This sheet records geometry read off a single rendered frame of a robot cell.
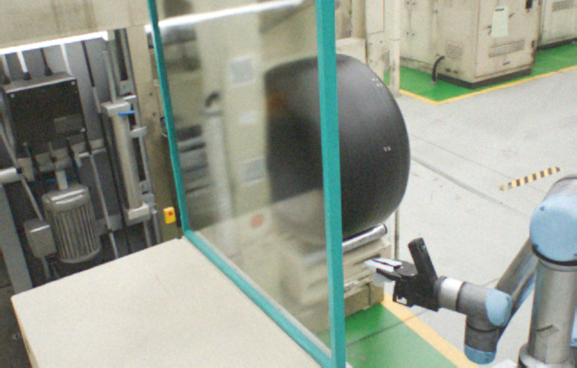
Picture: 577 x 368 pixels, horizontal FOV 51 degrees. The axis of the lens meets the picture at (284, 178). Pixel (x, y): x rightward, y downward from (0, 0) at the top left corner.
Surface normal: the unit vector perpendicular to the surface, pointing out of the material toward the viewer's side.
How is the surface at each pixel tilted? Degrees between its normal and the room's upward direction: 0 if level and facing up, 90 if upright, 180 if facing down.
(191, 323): 0
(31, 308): 0
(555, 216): 83
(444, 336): 0
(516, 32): 90
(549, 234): 82
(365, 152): 73
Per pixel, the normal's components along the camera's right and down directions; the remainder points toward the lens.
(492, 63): 0.48, 0.34
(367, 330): -0.07, -0.91
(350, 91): 0.27, -0.53
